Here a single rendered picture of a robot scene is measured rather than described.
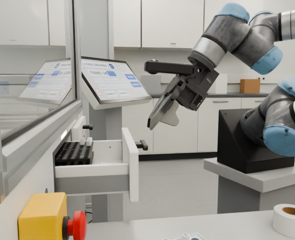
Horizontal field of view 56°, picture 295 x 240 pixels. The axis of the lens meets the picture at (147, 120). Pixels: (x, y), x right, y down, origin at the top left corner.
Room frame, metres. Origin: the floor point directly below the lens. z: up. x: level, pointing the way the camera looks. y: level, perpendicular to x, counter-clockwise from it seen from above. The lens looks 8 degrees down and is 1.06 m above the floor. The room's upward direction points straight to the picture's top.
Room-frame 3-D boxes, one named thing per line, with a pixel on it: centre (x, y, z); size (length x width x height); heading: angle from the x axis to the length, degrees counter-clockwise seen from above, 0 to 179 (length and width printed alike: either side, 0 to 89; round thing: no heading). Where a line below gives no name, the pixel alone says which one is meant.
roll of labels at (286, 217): (0.54, -0.30, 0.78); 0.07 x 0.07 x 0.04
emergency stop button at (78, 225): (0.34, 0.09, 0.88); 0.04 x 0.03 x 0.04; 8
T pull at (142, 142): (0.68, 0.02, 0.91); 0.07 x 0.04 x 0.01; 8
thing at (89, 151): (0.66, 0.14, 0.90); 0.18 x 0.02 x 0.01; 8
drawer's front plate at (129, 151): (0.68, 0.05, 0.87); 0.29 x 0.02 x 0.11; 8
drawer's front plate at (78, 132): (0.97, 0.24, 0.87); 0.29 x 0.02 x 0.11; 8
